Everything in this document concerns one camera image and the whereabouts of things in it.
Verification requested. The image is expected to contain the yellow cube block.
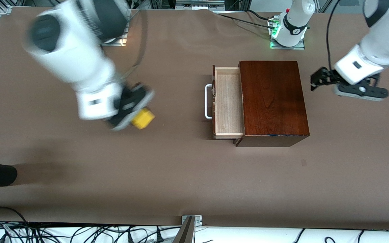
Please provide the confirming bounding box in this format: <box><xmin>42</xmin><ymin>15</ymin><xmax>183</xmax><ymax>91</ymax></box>
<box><xmin>131</xmin><ymin>108</ymin><xmax>155</xmax><ymax>130</ymax></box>

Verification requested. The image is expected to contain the wooden drawer with white handle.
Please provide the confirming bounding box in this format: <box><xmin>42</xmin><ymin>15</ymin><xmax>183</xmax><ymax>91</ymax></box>
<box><xmin>205</xmin><ymin>65</ymin><xmax>245</xmax><ymax>139</ymax></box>

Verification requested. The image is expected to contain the dark brown wooden cabinet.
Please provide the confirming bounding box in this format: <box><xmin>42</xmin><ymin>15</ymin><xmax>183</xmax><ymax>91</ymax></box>
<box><xmin>233</xmin><ymin>61</ymin><xmax>310</xmax><ymax>147</ymax></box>

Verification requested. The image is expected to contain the slanted aluminium extrusion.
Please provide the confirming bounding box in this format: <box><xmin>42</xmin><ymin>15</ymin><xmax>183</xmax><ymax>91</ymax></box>
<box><xmin>317</xmin><ymin>0</ymin><xmax>334</xmax><ymax>14</ymax></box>

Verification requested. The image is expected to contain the brown table cover sheet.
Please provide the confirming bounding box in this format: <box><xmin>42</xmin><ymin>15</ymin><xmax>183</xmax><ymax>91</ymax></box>
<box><xmin>0</xmin><ymin>7</ymin><xmax>389</xmax><ymax>231</ymax></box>

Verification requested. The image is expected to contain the grey equipment box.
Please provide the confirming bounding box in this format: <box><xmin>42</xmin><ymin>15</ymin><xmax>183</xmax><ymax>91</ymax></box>
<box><xmin>175</xmin><ymin>0</ymin><xmax>226</xmax><ymax>10</ymax></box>

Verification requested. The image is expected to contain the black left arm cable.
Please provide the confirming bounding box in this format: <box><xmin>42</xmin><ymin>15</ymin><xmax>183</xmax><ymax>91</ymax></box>
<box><xmin>326</xmin><ymin>0</ymin><xmax>342</xmax><ymax>71</ymax></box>

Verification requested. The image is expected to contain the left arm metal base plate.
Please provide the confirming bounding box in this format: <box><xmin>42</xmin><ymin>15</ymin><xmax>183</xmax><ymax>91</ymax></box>
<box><xmin>270</xmin><ymin>38</ymin><xmax>306</xmax><ymax>50</ymax></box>

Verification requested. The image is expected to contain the short black table cable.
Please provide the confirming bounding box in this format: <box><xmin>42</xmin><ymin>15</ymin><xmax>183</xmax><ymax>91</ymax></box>
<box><xmin>246</xmin><ymin>9</ymin><xmax>270</xmax><ymax>21</ymax></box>

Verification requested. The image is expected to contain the long black table cable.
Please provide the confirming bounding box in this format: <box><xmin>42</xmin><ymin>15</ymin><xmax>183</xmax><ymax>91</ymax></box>
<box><xmin>214</xmin><ymin>12</ymin><xmax>276</xmax><ymax>31</ymax></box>

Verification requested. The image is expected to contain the silver mounting bracket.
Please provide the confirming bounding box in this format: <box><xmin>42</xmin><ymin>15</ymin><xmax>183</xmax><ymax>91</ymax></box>
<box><xmin>181</xmin><ymin>215</ymin><xmax>202</xmax><ymax>226</ymax></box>

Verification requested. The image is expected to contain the dark slanted mount beam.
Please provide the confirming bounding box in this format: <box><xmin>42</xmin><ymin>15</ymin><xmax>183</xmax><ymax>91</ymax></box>
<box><xmin>172</xmin><ymin>216</ymin><xmax>196</xmax><ymax>243</ymax></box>

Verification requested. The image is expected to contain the large black cable loop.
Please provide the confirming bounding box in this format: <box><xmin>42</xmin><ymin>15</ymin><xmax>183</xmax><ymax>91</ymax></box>
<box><xmin>0</xmin><ymin>207</ymin><xmax>29</xmax><ymax>225</ymax></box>

